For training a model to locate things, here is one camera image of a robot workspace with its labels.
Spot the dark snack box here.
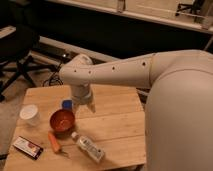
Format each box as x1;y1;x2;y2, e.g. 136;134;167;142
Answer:
13;136;43;160

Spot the orange pepper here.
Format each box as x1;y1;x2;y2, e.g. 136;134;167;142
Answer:
48;131;68;157

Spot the clear plastic bottle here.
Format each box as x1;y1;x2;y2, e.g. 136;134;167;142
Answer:
71;132;105;163

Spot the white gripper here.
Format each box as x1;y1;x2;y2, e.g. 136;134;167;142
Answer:
71;84;96;113

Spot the black office chair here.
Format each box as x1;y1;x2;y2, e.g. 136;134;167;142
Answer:
0;25;56;102

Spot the black cable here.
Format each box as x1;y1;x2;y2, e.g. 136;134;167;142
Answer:
41;52;73;88

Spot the orange ceramic bowl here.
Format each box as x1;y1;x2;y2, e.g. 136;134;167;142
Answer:
50;109;75;133

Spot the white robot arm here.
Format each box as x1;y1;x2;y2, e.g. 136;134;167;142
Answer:
59;49;213;171

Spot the wooden table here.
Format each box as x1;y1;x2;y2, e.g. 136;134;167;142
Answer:
4;85;146;171

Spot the distant black chair base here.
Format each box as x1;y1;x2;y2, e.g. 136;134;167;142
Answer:
175;0;206;16

